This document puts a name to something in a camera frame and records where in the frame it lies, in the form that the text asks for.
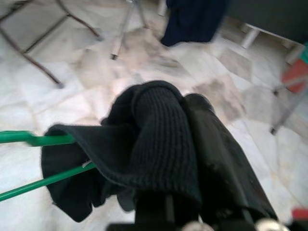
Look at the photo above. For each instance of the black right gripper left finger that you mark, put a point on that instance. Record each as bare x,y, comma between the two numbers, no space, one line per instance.
154,207

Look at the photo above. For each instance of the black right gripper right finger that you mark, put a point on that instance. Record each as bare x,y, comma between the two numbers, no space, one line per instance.
221,168

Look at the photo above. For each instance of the black shirt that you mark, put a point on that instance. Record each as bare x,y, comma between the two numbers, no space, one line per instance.
156,144

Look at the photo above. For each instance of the green plastic hanger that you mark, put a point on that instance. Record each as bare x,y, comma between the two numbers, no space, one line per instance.
48,140

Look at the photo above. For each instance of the red plastic stool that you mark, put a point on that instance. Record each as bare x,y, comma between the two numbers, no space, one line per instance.
300,213

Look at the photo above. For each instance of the orange bin with teal bag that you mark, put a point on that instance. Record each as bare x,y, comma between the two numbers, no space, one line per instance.
297,74

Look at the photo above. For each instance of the navy blue shirt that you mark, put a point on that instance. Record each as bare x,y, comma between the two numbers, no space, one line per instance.
192,21

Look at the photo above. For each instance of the black television console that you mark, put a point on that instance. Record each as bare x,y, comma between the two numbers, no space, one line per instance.
269,16

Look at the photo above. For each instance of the silver metal clothes rack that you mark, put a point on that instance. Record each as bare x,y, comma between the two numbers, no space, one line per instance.
120,36

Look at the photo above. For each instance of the pink marble top table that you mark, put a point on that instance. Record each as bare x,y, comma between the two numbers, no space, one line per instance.
36,62

